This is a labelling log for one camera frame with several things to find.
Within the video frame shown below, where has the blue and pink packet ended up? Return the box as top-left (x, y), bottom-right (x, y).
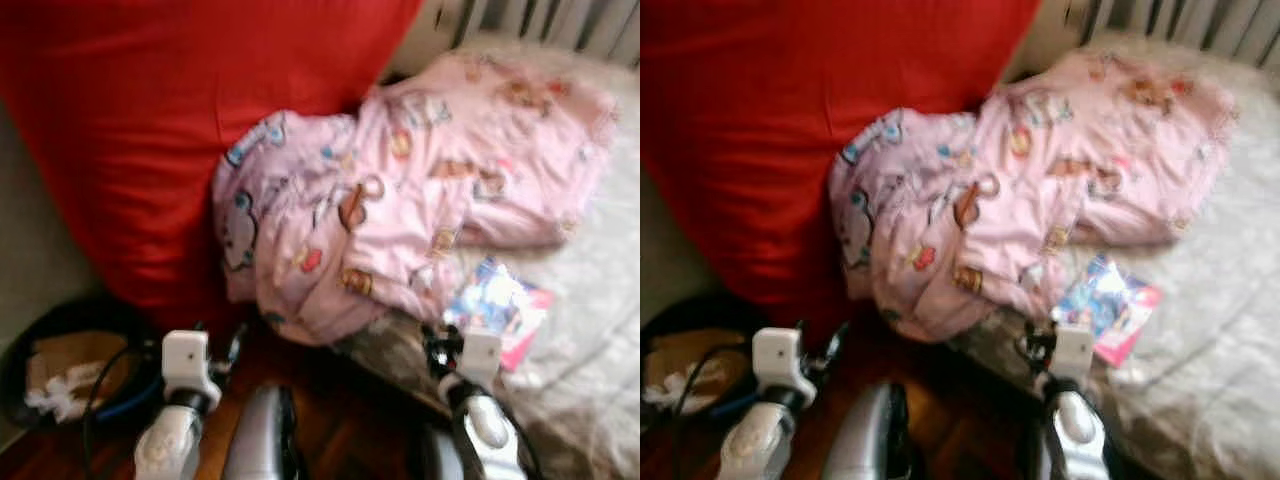
top-left (1050, 253), bottom-right (1165, 369)
top-left (443, 257), bottom-right (557, 372)

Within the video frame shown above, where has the brown cardboard box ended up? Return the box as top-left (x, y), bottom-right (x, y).
top-left (645, 330), bottom-right (749, 396)
top-left (25, 330), bottom-right (133, 401)

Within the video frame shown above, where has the round black bin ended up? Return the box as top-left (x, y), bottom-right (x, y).
top-left (0, 293), bottom-right (171, 433)
top-left (640, 293), bottom-right (766, 431)

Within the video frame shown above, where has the white crumpled paper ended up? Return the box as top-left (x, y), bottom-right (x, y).
top-left (25, 375), bottom-right (101, 423)
top-left (645, 370), bottom-right (719, 416)

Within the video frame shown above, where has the beige floral bed sheet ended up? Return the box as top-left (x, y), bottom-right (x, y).
top-left (330, 35), bottom-right (641, 480)
top-left (945, 30), bottom-right (1280, 480)

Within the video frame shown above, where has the pink cartoon print blanket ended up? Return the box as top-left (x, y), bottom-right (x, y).
top-left (212, 50), bottom-right (621, 348)
top-left (828, 48), bottom-right (1241, 344)

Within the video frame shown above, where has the big red beanbag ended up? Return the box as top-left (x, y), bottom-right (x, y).
top-left (640, 0), bottom-right (1043, 321)
top-left (0, 0), bottom-right (423, 326)

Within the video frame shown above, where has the grey pleated curtain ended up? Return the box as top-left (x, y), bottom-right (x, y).
top-left (1060, 0), bottom-right (1280, 69)
top-left (440, 0), bottom-right (641, 69)

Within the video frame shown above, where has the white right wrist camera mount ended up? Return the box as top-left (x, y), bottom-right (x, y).
top-left (458, 332), bottom-right (504, 393)
top-left (1052, 325), bottom-right (1098, 389)

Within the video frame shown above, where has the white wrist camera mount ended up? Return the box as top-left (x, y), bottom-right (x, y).
top-left (752, 327), bottom-right (818, 406)
top-left (160, 330), bottom-right (223, 406)
top-left (1052, 325), bottom-right (1098, 389)
top-left (458, 332), bottom-right (504, 393)

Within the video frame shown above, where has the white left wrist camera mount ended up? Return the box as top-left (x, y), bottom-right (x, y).
top-left (752, 327), bottom-right (818, 406)
top-left (160, 330), bottom-right (223, 406)

